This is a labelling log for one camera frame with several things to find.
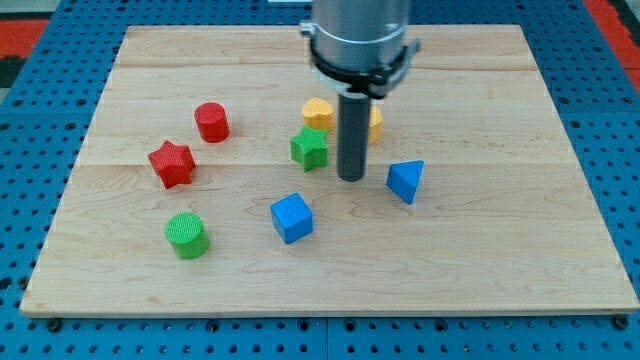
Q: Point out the blue triangle block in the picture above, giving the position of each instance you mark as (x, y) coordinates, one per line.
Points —
(404, 179)

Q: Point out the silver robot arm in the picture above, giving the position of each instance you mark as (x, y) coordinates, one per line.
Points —
(357, 47)

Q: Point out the green star block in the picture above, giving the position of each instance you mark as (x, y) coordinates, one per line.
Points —
(309, 148)

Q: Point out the blue cube block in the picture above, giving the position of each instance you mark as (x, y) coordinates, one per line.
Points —
(292, 218)

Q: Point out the yellow heart block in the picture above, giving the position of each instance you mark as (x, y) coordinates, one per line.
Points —
(317, 113)

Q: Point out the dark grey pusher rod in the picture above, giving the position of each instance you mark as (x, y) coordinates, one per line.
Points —
(352, 137)

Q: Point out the yellow block behind rod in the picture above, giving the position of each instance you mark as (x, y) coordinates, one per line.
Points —
(376, 125)

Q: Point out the wooden board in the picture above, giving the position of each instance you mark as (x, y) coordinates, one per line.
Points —
(503, 222)

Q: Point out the red cylinder block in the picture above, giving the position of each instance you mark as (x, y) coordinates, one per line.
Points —
(212, 123)

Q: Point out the green cylinder block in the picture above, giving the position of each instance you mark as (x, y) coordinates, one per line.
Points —
(187, 235)

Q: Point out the red star block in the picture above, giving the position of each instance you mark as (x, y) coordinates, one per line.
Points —
(172, 163)

